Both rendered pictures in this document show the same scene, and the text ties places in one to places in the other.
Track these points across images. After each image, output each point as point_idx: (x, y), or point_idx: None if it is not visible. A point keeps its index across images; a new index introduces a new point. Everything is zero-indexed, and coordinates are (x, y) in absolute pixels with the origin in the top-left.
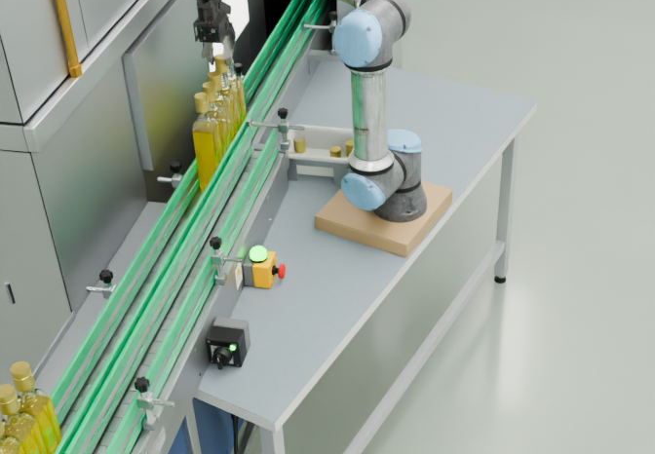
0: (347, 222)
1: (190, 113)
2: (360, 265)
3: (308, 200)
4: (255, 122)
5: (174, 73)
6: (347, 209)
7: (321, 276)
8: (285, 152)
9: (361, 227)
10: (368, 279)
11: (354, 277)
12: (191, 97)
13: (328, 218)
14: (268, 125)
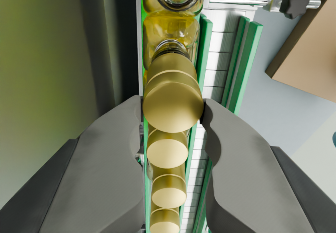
0: (305, 85)
1: (79, 7)
2: (299, 114)
3: (260, 22)
4: None
5: (21, 123)
6: (310, 65)
7: (265, 128)
8: (256, 10)
9: (317, 91)
10: (303, 127)
11: (292, 126)
12: None
13: (286, 81)
14: (246, 4)
